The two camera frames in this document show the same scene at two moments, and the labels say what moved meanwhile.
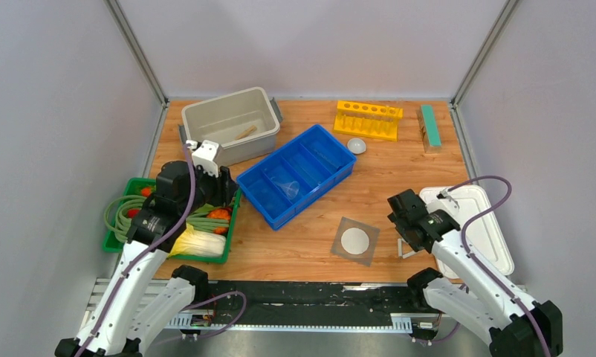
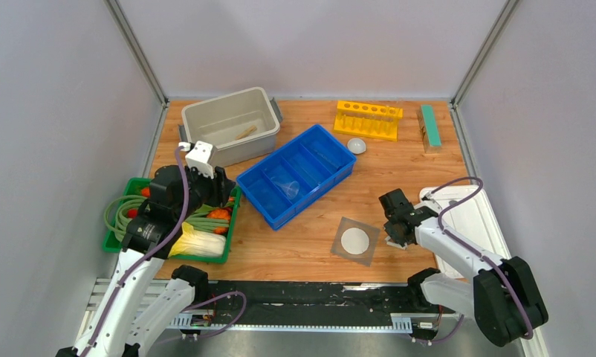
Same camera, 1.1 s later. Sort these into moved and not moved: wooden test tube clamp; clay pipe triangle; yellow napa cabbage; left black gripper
Moved: clay pipe triangle
Not moved: yellow napa cabbage; left black gripper; wooden test tube clamp
